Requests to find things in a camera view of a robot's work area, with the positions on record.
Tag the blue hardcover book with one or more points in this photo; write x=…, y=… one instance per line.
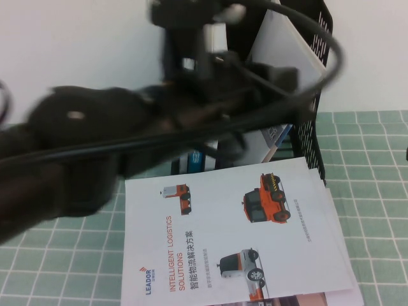
x=196, y=161

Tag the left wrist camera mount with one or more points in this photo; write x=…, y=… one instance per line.
x=188, y=48

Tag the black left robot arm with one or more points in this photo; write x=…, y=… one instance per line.
x=79, y=143

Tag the black mesh book holder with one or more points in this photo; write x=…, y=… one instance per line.
x=309, y=143

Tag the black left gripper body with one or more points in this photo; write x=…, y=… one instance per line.
x=204, y=102

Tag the white paper sheet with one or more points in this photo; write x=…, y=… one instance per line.
x=357, y=293
x=320, y=191

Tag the colour photo magazine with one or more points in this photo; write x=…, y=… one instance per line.
x=303, y=301

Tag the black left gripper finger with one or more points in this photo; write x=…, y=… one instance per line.
x=234, y=143
x=280, y=78

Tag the grey robot catalogue brochure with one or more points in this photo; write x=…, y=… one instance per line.
x=287, y=48

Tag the green checked tablecloth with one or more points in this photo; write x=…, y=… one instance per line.
x=366, y=207

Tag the white logistics vehicle brochure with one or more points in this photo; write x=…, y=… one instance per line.
x=223, y=223

